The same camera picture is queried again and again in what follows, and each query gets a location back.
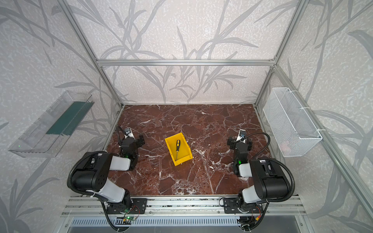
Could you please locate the black yellow screwdriver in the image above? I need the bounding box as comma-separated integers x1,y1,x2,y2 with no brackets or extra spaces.
175,140,181,161

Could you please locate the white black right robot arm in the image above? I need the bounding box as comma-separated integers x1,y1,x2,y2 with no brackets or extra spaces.
221,129,295,215

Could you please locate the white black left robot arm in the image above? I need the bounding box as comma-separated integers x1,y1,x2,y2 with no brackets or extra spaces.
67,126,147,215

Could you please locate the yellow plastic bin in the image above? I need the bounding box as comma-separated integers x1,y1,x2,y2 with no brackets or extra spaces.
165,133,193,166

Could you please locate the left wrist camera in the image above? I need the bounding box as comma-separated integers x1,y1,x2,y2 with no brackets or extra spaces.
123,127,135,138

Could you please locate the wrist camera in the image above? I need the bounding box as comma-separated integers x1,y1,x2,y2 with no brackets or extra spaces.
236,129,247,143
123,127,135,138

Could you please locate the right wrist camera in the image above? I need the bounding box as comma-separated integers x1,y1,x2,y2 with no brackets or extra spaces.
236,129,247,143

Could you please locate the white wire mesh basket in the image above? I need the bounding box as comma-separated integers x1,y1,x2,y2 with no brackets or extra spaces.
263,87,322,157

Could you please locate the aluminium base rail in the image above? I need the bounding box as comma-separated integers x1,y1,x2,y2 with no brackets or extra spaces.
62,195,307,217

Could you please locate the clear plastic wall shelf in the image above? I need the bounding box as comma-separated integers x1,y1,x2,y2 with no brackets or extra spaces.
8,91,95,158

